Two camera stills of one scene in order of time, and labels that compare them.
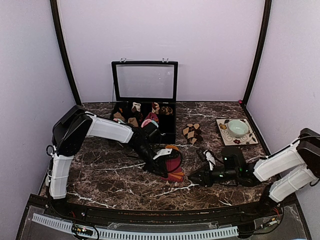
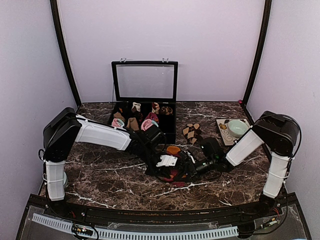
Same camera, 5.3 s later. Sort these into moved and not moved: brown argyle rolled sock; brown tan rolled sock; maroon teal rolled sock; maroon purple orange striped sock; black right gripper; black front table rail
Moved: maroon purple orange striped sock; black right gripper
Not moved: brown argyle rolled sock; black front table rail; brown tan rolled sock; maroon teal rolled sock
